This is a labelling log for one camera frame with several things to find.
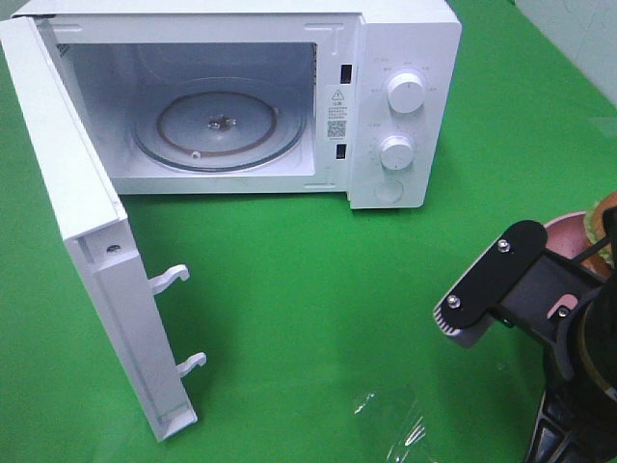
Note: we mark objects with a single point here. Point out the burger with lettuce and tomato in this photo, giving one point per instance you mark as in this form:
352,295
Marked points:
602,226

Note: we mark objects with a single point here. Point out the lower white microwave knob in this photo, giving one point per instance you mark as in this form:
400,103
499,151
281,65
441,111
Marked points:
397,153

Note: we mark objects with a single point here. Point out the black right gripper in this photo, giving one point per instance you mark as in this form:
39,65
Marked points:
546,302

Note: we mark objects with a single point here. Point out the clear tape patch near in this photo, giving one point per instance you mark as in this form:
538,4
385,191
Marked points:
391,425

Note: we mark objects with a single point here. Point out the pink round plate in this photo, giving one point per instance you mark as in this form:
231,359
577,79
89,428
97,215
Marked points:
568,238

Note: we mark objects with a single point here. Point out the clear tape patch far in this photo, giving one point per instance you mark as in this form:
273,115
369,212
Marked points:
606,125

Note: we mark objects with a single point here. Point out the white microwave knob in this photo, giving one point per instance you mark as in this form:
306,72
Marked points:
406,92
397,153

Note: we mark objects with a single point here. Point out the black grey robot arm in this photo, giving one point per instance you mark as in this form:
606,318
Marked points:
576,420

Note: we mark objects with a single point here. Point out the clear tape patch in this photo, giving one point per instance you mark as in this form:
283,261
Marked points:
391,425
606,125

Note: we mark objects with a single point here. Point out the upper white microwave knob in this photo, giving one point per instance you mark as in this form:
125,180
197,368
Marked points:
406,92

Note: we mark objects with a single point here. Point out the white microwave oven body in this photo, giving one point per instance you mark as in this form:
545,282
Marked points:
113,54

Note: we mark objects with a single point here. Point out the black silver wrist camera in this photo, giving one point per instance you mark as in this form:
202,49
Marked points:
465,312

